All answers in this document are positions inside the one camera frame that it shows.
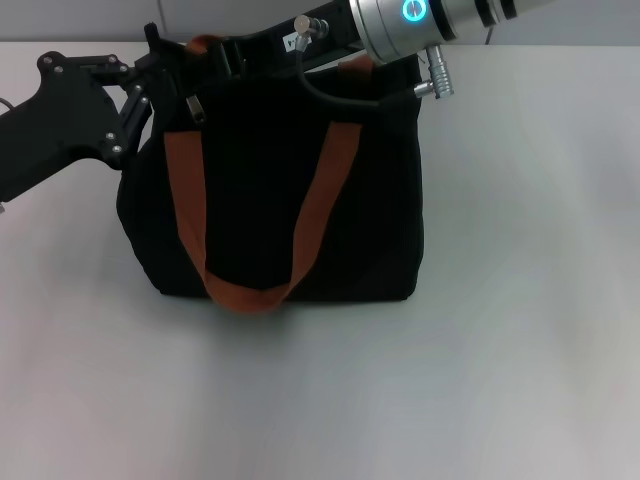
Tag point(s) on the silver zipper pull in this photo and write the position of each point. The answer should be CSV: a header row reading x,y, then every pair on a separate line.
x,y
196,111

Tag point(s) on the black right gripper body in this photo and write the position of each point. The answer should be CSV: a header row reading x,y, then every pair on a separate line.
x,y
320,40

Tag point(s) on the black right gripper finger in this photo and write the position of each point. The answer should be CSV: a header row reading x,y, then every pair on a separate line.
x,y
177,67
231,57

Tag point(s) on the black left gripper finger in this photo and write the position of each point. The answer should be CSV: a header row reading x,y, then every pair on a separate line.
x,y
130,72
136,120

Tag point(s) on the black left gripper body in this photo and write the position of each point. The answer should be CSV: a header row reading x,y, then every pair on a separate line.
x,y
55,120

